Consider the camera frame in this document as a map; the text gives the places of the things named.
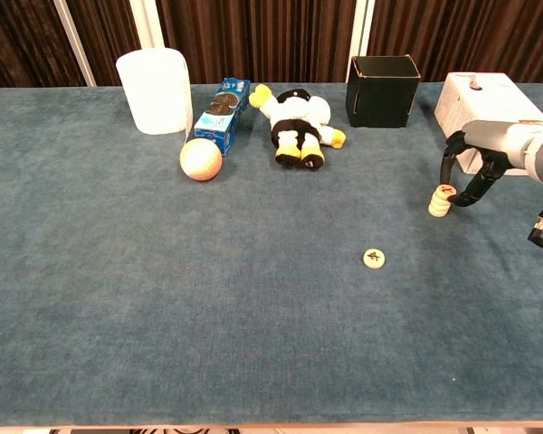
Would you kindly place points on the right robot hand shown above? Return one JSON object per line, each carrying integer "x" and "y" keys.
{"x": 502, "y": 140}

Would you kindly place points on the white product carton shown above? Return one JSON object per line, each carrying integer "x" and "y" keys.
{"x": 479, "y": 97}

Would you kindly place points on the black open cardboard box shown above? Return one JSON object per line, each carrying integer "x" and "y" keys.
{"x": 380, "y": 99}

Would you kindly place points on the black white penguin plush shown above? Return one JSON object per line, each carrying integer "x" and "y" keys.
{"x": 298, "y": 117}

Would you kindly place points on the blue Oreo cookie box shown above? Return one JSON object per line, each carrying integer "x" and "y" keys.
{"x": 219, "y": 122}

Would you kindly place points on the orange wooden ball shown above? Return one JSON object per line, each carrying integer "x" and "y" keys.
{"x": 201, "y": 159}

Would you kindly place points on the white toilet paper roll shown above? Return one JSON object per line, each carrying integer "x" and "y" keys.
{"x": 156, "y": 90}

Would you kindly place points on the teal table cloth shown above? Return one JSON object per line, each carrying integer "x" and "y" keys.
{"x": 117, "y": 271}

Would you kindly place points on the white partition post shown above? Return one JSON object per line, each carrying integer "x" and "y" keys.
{"x": 147, "y": 22}
{"x": 361, "y": 27}
{"x": 74, "y": 43}

